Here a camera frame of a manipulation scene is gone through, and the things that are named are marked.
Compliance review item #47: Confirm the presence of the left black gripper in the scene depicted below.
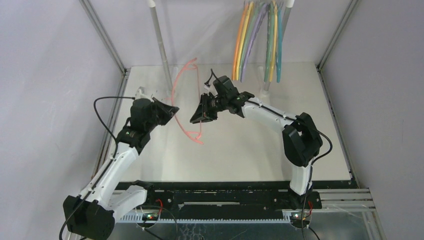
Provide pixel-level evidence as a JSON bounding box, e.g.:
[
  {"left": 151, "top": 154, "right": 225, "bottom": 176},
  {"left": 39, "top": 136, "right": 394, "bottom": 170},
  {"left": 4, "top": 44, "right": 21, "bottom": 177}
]
[{"left": 145, "top": 97, "right": 179, "bottom": 132}]

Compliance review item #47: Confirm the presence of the pink plain hanger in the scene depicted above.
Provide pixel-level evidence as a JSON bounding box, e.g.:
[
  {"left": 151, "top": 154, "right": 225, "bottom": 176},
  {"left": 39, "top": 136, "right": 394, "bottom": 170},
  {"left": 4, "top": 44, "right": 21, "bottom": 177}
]
[{"left": 168, "top": 57, "right": 204, "bottom": 145}]

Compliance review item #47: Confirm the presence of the orange plain hanger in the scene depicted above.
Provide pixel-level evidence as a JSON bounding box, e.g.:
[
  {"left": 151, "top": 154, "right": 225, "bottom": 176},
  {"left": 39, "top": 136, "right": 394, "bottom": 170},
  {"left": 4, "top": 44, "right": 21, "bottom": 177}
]
[{"left": 231, "top": 1, "right": 248, "bottom": 81}]

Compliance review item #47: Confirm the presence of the purple wavy hanger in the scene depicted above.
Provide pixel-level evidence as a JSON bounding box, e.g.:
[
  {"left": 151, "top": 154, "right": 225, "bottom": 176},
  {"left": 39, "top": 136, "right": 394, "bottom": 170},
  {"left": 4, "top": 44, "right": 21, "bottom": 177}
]
[{"left": 240, "top": 2, "right": 268, "bottom": 82}]

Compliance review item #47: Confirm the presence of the green wavy hanger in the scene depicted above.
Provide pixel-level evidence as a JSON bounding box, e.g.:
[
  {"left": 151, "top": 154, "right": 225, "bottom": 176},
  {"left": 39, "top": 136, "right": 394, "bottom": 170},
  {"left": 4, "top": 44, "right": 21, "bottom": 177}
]
[{"left": 264, "top": 1, "right": 274, "bottom": 83}]

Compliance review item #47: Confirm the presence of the yellow wavy hanger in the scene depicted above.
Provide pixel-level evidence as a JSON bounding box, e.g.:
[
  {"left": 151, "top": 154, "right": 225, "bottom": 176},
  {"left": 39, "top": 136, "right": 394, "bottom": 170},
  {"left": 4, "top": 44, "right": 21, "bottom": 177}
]
[{"left": 268, "top": 1, "right": 278, "bottom": 82}]

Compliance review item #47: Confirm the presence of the blue wavy hanger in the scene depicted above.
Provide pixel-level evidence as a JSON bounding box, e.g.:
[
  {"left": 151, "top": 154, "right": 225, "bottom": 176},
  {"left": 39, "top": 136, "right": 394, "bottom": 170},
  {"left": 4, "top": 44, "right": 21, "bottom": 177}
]
[{"left": 276, "top": 2, "right": 284, "bottom": 83}]

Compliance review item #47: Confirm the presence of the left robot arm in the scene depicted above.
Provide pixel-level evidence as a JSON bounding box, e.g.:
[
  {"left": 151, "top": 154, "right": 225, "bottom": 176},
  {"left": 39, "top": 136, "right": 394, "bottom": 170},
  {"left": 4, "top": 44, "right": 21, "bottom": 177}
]
[{"left": 59, "top": 97, "right": 179, "bottom": 240}]

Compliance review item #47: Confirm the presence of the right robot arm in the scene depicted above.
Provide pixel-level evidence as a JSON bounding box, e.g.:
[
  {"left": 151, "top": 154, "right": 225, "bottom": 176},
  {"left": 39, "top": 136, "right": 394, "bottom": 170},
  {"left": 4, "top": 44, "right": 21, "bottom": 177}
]
[{"left": 189, "top": 75, "right": 323, "bottom": 208}]

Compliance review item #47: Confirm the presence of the white clothes rack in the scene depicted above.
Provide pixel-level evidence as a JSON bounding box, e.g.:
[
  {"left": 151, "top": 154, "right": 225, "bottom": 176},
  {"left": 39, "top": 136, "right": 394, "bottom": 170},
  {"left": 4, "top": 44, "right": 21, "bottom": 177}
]
[{"left": 147, "top": 0, "right": 295, "bottom": 96}]

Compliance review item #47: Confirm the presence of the left circuit board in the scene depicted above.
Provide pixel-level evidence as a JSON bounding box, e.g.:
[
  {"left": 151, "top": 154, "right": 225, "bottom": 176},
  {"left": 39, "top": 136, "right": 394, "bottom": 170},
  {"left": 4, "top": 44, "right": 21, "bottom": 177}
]
[{"left": 141, "top": 213, "right": 160, "bottom": 222}]

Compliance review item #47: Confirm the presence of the circuit board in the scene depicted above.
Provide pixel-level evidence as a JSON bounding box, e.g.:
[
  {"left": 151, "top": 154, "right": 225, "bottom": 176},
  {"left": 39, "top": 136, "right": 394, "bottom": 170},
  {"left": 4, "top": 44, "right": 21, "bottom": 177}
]
[
  {"left": 290, "top": 213, "right": 309, "bottom": 222},
  {"left": 141, "top": 213, "right": 160, "bottom": 222}
]

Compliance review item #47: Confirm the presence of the right circuit board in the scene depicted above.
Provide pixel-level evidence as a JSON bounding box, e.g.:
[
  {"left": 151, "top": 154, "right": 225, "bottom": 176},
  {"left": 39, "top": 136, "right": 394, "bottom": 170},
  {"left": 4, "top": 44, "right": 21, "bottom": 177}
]
[{"left": 290, "top": 213, "right": 309, "bottom": 222}]

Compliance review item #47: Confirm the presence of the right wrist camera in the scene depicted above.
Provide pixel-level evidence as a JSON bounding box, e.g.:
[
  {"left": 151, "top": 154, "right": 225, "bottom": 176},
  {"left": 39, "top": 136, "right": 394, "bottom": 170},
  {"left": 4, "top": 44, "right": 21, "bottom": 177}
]
[{"left": 203, "top": 84, "right": 214, "bottom": 95}]

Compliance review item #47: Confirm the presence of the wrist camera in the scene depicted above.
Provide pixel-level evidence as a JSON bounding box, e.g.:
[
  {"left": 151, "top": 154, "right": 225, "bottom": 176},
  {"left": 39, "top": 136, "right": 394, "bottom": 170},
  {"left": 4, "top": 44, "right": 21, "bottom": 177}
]
[
  {"left": 203, "top": 84, "right": 214, "bottom": 95},
  {"left": 134, "top": 86, "right": 153, "bottom": 101}
]

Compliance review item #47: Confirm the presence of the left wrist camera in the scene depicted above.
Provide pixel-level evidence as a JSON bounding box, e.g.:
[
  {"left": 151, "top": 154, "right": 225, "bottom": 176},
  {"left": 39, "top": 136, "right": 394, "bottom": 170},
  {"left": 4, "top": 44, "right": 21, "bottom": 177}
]
[{"left": 134, "top": 86, "right": 153, "bottom": 101}]

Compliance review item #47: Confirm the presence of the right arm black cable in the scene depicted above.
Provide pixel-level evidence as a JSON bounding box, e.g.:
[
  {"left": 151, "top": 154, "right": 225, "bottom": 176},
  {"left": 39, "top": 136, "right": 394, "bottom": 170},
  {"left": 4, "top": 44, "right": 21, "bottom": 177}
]
[{"left": 204, "top": 68, "right": 333, "bottom": 240}]

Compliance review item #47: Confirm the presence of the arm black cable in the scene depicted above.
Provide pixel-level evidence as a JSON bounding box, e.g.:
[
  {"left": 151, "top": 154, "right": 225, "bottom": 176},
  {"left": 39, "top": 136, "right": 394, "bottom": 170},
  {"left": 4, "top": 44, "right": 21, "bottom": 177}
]
[
  {"left": 204, "top": 68, "right": 333, "bottom": 240},
  {"left": 58, "top": 96, "right": 137, "bottom": 240}
]

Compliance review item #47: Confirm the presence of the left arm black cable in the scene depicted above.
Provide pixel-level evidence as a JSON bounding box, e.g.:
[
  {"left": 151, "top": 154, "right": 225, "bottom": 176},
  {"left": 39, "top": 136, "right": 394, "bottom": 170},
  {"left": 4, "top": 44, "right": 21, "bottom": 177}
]
[{"left": 58, "top": 96, "right": 137, "bottom": 240}]

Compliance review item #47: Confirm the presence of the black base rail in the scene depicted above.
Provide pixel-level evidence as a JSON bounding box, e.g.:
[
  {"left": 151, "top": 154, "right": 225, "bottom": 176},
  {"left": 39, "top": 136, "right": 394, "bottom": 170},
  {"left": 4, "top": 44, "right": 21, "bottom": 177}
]
[{"left": 112, "top": 180, "right": 359, "bottom": 221}]

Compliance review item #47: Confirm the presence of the aluminium frame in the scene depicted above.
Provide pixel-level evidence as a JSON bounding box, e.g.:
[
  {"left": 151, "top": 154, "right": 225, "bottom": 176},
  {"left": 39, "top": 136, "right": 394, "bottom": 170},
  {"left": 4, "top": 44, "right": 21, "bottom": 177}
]
[{"left": 66, "top": 0, "right": 388, "bottom": 240}]

